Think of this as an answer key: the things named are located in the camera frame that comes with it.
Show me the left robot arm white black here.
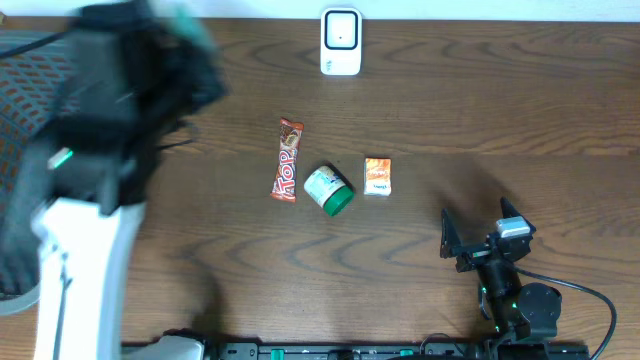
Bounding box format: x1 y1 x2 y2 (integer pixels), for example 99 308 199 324
1 1 225 359

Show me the white barcode scanner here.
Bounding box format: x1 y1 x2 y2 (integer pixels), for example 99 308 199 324
320 8 363 76

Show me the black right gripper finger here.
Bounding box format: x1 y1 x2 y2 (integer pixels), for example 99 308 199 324
440 209 462 259
500 197 521 219

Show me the chocolate bar wrapper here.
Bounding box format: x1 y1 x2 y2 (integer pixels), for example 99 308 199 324
270 118 304 203

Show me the grey plastic shopping basket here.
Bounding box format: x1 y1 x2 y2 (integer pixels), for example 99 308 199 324
1 30 76 316

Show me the white jar green lid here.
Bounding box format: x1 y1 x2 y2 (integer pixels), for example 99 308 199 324
304 165 355 217

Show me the orange tissue pack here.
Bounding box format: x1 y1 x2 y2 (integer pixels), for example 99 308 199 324
364 158 392 196

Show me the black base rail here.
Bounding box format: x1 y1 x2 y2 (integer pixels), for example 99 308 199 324
119 341 591 360

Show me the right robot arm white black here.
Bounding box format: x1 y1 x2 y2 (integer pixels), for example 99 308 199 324
440 198 562 359

